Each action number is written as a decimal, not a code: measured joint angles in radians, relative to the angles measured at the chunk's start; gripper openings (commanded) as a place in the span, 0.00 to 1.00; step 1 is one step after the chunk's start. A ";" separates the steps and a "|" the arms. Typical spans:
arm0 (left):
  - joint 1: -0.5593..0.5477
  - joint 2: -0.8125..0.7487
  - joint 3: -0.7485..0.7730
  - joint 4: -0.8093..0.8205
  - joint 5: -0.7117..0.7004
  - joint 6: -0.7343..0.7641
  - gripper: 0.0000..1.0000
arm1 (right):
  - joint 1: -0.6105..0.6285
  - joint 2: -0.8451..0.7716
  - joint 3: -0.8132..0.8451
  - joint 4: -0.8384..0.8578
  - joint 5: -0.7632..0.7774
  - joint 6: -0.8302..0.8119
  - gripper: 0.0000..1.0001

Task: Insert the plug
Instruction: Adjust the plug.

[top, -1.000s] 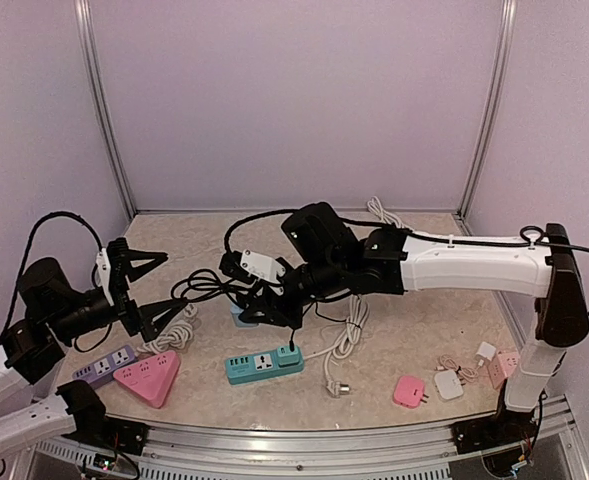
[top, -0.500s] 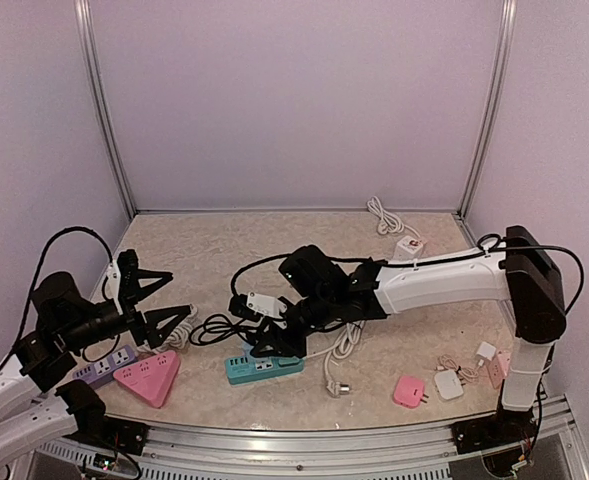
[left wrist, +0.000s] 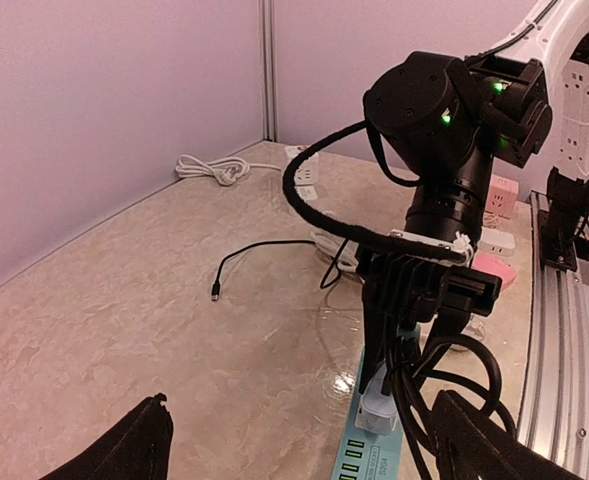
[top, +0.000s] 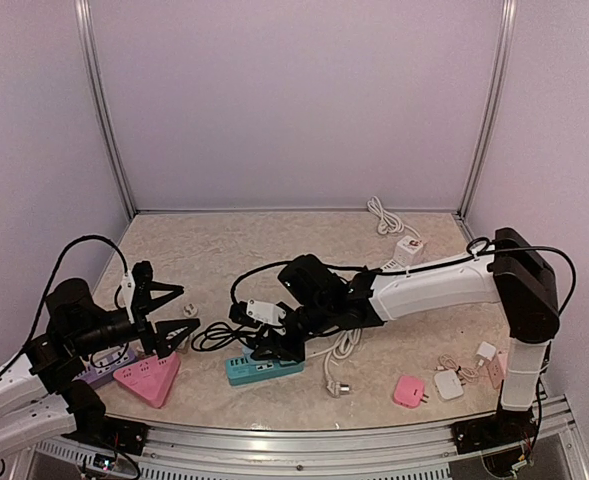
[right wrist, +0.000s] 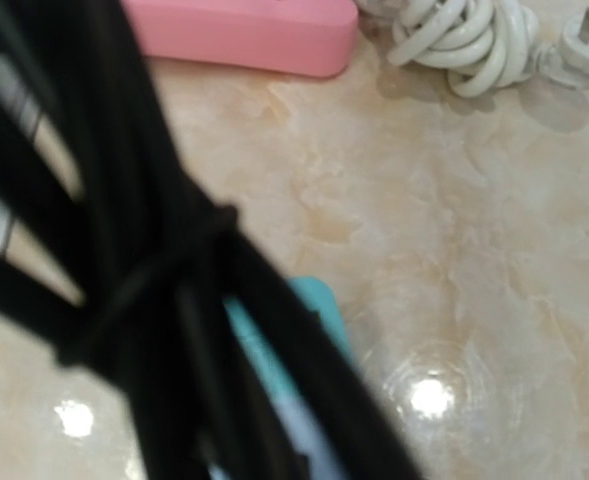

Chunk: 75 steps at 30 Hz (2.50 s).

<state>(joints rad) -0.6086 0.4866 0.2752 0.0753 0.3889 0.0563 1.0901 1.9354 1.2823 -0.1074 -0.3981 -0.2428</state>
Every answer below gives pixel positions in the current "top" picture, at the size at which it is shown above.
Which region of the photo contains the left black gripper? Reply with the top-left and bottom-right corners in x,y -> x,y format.
72,282 -> 200,358

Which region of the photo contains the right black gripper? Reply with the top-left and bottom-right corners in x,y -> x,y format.
251,297 -> 334,363

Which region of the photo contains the teal power strip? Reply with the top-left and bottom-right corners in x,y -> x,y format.
225,354 -> 305,387

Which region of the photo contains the black usb cable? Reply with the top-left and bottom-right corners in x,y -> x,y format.
192,320 -> 260,353

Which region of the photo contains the purple power strip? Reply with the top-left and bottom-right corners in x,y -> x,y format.
75,347 -> 137,388

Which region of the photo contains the white cube socket adapter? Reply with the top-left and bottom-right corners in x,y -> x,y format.
383,235 -> 424,271

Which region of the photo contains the pink white usb cable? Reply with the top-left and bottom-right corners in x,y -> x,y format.
435,353 -> 485,386

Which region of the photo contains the white square charger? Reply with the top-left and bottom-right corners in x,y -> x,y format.
434,370 -> 464,401

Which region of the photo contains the small white charger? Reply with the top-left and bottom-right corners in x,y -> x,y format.
475,341 -> 497,370

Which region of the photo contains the pink cube socket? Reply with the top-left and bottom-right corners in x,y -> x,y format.
487,352 -> 507,390

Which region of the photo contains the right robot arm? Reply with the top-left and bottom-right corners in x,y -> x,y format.
240,228 -> 564,444

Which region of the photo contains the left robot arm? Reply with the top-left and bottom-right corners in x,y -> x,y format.
0,273 -> 200,461

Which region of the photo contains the white round plug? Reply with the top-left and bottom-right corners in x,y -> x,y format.
182,303 -> 199,319

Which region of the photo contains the pink square plug adapter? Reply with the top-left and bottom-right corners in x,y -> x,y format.
392,375 -> 429,409

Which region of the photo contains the pink triangular power strip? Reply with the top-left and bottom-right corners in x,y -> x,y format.
113,353 -> 181,409

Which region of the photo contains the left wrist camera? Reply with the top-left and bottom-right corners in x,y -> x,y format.
120,260 -> 153,324

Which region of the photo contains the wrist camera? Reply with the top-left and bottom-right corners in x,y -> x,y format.
120,260 -> 153,324
229,299 -> 286,329

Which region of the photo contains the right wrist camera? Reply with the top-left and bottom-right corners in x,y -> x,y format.
229,299 -> 286,329

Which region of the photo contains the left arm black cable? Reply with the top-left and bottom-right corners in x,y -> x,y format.
21,233 -> 130,351

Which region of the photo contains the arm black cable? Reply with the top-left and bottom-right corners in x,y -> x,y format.
21,233 -> 130,351
229,238 -> 576,326

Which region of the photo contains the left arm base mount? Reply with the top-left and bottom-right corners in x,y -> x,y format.
63,416 -> 149,456

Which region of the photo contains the aluminium front rail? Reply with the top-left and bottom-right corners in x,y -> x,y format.
21,394 -> 575,480

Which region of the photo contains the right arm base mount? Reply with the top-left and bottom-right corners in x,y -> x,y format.
451,407 -> 538,455

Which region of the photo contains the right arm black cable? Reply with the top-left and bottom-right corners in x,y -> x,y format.
229,238 -> 576,326

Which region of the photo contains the right aluminium corner post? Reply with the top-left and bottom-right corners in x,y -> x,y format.
456,0 -> 517,224

